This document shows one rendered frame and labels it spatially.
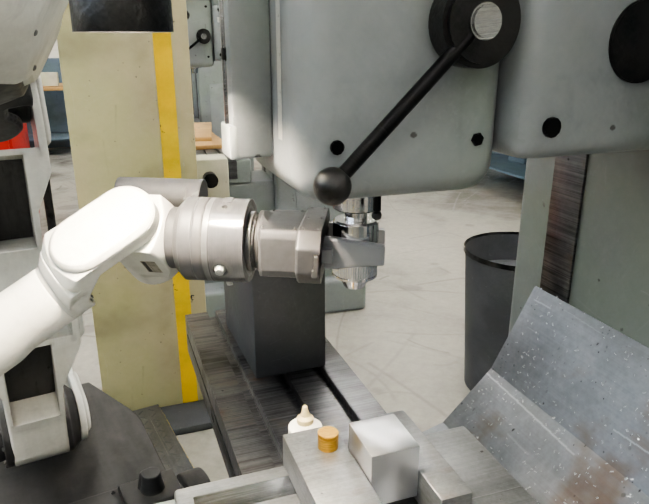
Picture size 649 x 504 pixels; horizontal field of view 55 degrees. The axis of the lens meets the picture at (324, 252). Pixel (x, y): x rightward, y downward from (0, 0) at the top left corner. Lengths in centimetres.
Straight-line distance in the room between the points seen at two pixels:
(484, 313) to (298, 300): 169
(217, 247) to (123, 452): 97
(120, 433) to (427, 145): 121
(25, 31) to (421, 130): 47
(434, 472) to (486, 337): 200
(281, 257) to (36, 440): 90
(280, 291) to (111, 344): 162
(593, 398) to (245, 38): 62
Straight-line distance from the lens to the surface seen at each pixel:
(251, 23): 57
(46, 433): 141
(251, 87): 57
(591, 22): 60
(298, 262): 60
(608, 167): 88
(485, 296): 258
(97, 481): 147
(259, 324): 99
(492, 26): 53
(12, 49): 82
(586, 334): 93
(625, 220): 87
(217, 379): 104
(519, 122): 58
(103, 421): 165
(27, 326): 68
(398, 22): 52
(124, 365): 258
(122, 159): 232
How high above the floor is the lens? 144
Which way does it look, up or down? 19 degrees down
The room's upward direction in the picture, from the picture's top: straight up
